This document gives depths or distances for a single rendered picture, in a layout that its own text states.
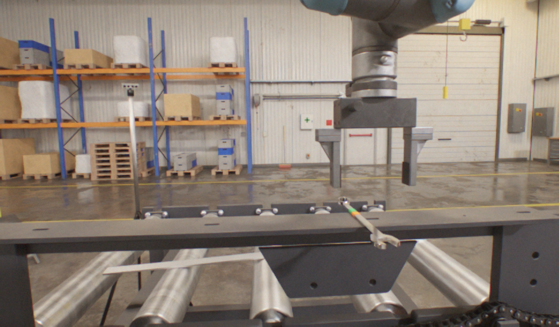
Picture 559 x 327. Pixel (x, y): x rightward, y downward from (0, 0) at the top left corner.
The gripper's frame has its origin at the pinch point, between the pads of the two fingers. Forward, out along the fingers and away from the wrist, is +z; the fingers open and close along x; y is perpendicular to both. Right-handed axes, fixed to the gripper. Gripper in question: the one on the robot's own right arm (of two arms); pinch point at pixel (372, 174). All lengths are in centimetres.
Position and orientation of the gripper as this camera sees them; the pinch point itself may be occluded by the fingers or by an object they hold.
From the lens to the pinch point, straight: 51.6
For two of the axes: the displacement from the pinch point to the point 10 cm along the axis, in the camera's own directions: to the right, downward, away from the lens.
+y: 0.6, 0.9, -9.9
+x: 10.0, -0.2, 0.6
